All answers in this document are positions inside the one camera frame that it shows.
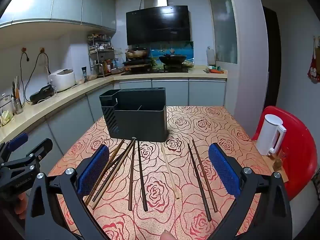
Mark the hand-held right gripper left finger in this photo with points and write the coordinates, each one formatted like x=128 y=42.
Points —
x=93 y=170

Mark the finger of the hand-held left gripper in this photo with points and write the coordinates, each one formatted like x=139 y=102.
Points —
x=42 y=147
x=17 y=140

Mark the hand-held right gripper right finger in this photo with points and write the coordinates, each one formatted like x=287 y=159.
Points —
x=223 y=172

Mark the light tan wooden chopstick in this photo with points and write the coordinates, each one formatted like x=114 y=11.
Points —
x=111 y=177

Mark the reddish brown wooden chopstick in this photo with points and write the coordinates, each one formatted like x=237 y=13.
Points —
x=132 y=175
x=204 y=176

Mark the black wooden chopstick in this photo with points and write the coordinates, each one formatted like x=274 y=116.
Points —
x=198 y=182

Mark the pale bamboo chopstick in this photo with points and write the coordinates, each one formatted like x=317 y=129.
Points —
x=170 y=171

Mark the dark grey utensil holder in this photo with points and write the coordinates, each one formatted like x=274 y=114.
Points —
x=140 y=125

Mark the metal cup with utensils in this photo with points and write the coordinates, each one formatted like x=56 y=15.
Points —
x=18 y=106

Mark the person's left hand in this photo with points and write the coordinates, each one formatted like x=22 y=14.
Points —
x=20 y=203

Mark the person's right hand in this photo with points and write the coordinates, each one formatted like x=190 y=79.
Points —
x=166 y=235

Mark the napa cabbage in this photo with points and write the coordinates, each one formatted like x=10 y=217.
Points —
x=5 y=117

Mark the lidded metal pot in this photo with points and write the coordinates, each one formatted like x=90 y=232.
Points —
x=6 y=105

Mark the wooden board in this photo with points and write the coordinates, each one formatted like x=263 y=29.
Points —
x=266 y=162

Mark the black sandwich maker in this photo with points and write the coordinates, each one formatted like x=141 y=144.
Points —
x=41 y=93

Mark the small brown object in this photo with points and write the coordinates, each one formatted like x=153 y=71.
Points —
x=277 y=165

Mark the white electric kettle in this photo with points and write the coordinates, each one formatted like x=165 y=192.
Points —
x=268 y=135

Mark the beige kitchen countertop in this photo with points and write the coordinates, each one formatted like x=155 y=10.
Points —
x=75 y=92

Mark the rose pattern tablecloth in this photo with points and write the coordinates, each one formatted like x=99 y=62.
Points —
x=160 y=187

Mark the white rice cooker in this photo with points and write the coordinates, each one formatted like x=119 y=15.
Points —
x=62 y=80

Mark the red plastic chair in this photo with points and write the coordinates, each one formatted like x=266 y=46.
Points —
x=300 y=155

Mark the orange cutting board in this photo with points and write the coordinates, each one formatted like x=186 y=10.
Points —
x=215 y=70

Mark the metal spice rack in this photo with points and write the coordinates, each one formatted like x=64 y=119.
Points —
x=100 y=55

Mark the clear plastic bottle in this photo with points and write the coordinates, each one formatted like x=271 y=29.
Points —
x=120 y=62

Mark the black gas stove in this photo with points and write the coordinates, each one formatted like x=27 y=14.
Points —
x=155 y=72

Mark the black portable cooker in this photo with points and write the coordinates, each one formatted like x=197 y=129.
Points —
x=137 y=62

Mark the white plastic bottle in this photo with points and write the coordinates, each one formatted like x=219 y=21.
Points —
x=210 y=56

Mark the golden frying pan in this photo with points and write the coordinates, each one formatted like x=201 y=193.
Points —
x=137 y=53

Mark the black wok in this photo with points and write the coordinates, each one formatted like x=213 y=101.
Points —
x=172 y=58

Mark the blue landscape backsplash panel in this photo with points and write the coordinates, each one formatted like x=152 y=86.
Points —
x=156 y=51

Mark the red hanging cloth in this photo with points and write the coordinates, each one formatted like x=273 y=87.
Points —
x=314 y=67

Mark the frosted glass window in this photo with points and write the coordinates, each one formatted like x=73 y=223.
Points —
x=225 y=30

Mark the grey upper kitchen cabinets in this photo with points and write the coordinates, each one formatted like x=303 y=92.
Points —
x=62 y=2

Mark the black range hood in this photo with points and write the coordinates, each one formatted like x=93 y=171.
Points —
x=157 y=25

